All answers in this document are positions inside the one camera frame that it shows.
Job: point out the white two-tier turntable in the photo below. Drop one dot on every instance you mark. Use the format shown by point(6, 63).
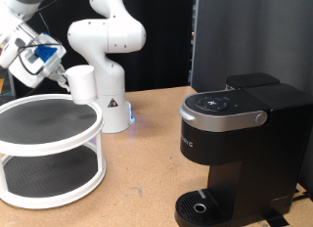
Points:
point(49, 148)

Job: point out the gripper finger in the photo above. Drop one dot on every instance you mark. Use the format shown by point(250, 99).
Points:
point(62, 82)
point(60, 71)

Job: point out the white mug with green tape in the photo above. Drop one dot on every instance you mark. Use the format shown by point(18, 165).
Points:
point(81, 85)

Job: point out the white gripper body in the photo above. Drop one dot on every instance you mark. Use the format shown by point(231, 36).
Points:
point(24, 73)

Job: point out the black Keurig drip tray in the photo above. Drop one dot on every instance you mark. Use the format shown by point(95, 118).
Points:
point(189, 207)

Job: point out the aluminium frame post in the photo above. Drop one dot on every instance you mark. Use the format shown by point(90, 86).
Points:
point(194, 41)

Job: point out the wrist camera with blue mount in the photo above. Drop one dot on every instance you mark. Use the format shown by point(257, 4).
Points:
point(45, 55)

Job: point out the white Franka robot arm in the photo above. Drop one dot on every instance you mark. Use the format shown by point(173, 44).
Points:
point(107, 73)

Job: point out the black Keurig coffee machine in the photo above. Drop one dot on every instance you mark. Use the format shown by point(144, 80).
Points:
point(254, 161)

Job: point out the grey slanted frame post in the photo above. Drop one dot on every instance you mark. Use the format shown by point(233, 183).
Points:
point(11, 85)

